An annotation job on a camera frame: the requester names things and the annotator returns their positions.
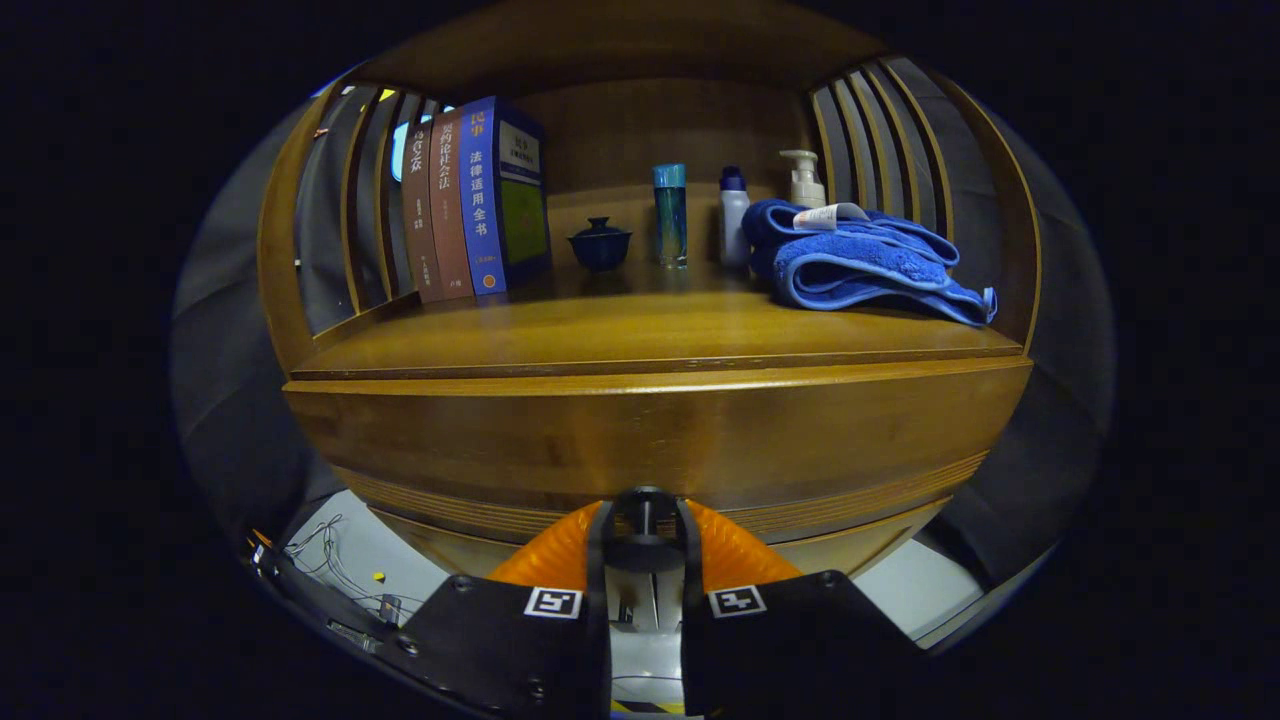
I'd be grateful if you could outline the reddish brown book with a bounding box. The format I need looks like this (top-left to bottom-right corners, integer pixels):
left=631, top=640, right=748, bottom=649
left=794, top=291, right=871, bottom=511
left=428, top=112, right=476, bottom=299

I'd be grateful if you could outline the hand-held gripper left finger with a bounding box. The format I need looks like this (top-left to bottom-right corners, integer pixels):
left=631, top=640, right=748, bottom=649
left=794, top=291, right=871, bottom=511
left=395, top=500, right=613, bottom=716

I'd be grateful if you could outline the tall teal glass bottle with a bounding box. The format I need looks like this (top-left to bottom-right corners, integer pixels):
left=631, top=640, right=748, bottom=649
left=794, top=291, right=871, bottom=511
left=653, top=163, right=689, bottom=269

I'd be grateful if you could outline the wooden cabinet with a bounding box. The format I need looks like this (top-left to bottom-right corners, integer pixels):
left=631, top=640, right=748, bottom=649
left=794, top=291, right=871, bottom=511
left=255, top=0, right=1046, bottom=581

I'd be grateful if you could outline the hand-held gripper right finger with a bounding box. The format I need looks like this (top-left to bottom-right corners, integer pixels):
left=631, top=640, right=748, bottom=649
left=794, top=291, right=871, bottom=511
left=680, top=498, right=931, bottom=716

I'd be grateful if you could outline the white bottle with blue cap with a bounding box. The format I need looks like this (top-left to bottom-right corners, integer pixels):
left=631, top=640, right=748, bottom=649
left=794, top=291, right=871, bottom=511
left=718, top=166, right=752, bottom=268

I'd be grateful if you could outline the dark blue lidded teacup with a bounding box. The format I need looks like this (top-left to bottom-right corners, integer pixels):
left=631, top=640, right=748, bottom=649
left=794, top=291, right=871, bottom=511
left=567, top=216, right=633, bottom=273

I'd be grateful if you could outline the white pump bottle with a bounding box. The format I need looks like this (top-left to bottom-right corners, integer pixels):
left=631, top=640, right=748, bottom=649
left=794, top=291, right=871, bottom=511
left=779, top=149, right=827, bottom=209

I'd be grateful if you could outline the blue towel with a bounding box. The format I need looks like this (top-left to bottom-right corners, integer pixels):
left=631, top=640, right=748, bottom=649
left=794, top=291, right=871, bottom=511
left=741, top=198, right=999, bottom=327

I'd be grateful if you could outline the wooden countertop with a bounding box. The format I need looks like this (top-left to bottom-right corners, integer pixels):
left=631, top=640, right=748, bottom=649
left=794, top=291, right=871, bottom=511
left=290, top=262, right=1026, bottom=381

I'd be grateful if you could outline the wooden drawer with black knob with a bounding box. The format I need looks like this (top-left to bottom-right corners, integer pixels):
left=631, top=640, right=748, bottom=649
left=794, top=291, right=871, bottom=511
left=283, top=356, right=1034, bottom=571

